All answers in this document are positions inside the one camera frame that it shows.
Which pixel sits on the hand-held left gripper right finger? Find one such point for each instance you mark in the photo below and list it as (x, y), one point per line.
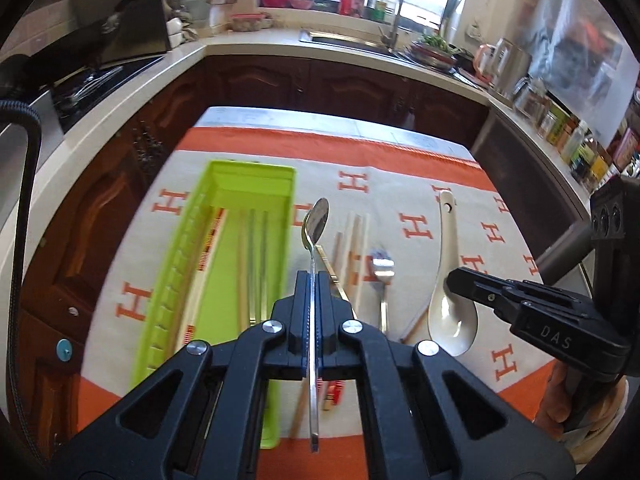
(326, 330)

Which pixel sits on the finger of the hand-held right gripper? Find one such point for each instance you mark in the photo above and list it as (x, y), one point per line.
(475, 290)

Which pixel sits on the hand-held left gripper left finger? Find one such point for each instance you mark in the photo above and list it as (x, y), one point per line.
(302, 330)

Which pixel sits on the white ceramic spoon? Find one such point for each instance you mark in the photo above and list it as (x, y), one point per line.
(452, 320)

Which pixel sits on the gold-topped steel chopstick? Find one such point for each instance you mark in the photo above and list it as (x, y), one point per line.
(332, 272)

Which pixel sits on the steel fork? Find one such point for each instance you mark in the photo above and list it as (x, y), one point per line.
(383, 267)

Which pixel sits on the green plastic utensil tray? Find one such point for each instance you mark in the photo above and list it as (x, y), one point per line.
(222, 270)

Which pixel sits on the cream chopstick with red stripes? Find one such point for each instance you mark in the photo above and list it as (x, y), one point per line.
(206, 255)

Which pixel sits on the person's right hand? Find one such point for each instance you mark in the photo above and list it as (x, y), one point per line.
(552, 400)

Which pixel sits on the grey steel appliance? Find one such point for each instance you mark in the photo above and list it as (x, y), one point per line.
(525, 185)

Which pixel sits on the orange and beige patterned blanket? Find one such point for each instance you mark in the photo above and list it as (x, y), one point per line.
(390, 180)

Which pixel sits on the row of condiment jars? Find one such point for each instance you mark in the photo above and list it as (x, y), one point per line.
(585, 145)

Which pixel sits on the glass pitcher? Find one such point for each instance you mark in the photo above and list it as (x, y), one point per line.
(530, 100)

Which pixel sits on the white electric kettle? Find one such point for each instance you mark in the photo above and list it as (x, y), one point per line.
(492, 65)

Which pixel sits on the steel basin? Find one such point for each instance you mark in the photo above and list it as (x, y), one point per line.
(432, 60)

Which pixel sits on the teal round cabinet knob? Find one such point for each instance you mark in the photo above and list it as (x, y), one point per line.
(64, 350)

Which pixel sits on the green vegetables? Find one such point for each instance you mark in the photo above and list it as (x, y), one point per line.
(437, 42)

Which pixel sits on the clear plastic bags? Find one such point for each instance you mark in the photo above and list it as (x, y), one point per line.
(575, 50)

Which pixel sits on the steel kitchen sink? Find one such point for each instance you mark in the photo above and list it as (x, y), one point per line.
(345, 42)

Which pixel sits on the steel faucet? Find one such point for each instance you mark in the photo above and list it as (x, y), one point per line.
(395, 15)

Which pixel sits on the green label bottle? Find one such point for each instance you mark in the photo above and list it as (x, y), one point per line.
(382, 10)

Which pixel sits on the clear container with red lid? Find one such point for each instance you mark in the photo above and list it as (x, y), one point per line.
(247, 22)

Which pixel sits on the black gas stove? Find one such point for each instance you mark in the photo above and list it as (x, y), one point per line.
(100, 85)

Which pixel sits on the stack of white bowls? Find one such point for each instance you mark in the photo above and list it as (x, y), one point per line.
(176, 32)

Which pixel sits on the pink bowl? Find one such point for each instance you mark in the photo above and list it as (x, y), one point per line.
(302, 2)

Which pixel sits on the steel range hood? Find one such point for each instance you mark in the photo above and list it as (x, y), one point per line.
(140, 30)

